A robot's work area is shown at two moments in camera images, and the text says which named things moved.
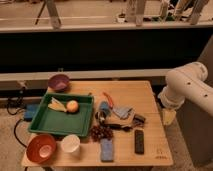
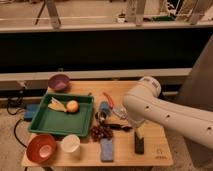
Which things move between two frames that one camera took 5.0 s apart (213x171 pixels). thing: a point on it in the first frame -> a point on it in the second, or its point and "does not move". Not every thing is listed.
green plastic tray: (50, 121) does not move
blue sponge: (107, 150) does not move
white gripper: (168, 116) -> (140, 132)
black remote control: (139, 142) does not move
